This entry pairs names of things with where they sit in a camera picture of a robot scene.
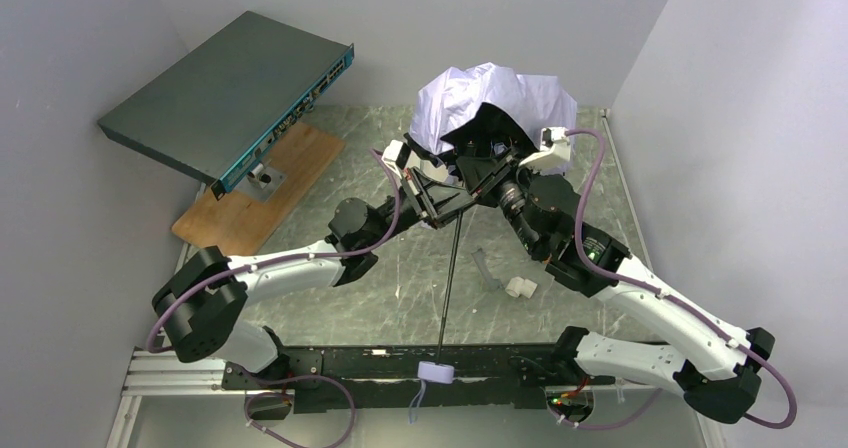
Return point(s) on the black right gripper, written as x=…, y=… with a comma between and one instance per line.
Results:
x=495, y=164

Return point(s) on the dark network switch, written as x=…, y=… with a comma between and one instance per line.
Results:
x=215, y=113

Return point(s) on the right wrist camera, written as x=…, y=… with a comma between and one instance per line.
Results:
x=554, y=152

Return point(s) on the metal switch stand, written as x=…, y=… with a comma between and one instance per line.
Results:
x=262, y=182

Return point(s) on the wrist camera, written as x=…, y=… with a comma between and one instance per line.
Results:
x=402, y=154
x=554, y=152

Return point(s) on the white pipe elbow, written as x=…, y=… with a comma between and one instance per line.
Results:
x=519, y=287

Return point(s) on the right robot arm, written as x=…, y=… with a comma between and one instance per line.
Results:
x=714, y=366

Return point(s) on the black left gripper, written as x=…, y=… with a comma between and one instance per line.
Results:
x=419, y=184

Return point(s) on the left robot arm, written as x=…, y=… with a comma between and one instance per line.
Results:
x=200, y=308

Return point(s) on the purple umbrella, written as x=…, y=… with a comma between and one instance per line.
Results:
x=490, y=110

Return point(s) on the wooden board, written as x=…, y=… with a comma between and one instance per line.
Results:
x=240, y=222

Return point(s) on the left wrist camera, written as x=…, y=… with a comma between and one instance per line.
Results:
x=402, y=154

